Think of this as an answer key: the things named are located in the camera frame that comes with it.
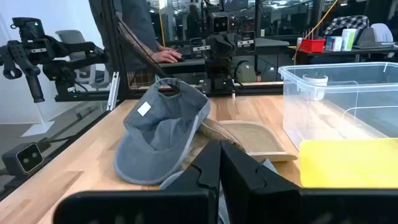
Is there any white and green carton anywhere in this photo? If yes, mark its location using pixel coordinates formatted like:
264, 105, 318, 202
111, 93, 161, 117
341, 28, 358, 52

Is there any clear plastic bin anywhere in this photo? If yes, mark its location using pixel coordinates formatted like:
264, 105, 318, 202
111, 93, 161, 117
278, 62, 398, 150

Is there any black white checkered cloth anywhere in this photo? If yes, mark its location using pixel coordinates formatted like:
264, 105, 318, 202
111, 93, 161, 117
323, 15, 370, 37

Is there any dark grey tent-shaped stand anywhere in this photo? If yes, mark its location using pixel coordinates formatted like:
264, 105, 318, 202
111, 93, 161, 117
353, 23, 396, 50

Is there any dark side table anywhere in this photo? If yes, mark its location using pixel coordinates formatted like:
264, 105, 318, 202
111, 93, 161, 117
287, 45, 398, 63

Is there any white and blue box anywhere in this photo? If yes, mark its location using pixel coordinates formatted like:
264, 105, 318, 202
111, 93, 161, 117
325, 35, 343, 52

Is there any blue-grey cap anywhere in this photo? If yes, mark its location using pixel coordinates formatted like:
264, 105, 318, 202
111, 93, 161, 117
114, 77, 211, 186

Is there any red plastic box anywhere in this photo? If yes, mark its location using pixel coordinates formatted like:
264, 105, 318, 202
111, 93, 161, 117
299, 38, 326, 54

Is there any yellow plastic bin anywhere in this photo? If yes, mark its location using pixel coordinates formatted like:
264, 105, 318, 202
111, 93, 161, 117
298, 138, 398, 189

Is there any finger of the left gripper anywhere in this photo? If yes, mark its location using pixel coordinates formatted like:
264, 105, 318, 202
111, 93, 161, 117
238, 30, 256, 52
190, 37, 212, 53

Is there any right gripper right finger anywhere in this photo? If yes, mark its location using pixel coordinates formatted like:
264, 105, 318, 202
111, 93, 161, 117
221, 140, 398, 224

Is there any grey office chair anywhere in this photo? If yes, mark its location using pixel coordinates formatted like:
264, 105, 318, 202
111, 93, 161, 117
55, 29, 105, 90

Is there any beige cap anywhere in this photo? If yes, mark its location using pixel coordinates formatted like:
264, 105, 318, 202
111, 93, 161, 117
180, 118, 299, 164

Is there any olive round bag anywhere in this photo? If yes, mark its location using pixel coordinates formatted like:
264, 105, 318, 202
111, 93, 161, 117
234, 60, 257, 83

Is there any black table-level camera box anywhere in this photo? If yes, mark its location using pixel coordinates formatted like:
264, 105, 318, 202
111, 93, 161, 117
1, 142, 44, 177

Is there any person's hand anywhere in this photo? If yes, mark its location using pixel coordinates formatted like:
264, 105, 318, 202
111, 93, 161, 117
151, 49, 183, 64

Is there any person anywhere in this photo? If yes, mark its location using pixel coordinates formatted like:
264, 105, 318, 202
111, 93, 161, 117
119, 0, 183, 90

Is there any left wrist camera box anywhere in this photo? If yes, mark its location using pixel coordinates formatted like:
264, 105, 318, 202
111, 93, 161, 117
207, 12, 231, 34

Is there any black leader arm with handle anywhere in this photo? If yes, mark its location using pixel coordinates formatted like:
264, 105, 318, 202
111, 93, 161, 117
0, 17, 108, 103

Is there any yellow hanging cable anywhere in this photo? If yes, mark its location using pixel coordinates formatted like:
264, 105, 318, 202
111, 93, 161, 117
158, 0, 167, 47
294, 0, 338, 65

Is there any silver aluminium bracket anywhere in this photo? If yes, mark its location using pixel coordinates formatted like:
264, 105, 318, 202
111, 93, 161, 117
106, 71, 121, 111

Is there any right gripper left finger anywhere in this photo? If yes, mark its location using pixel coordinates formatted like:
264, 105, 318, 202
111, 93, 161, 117
52, 139, 221, 224

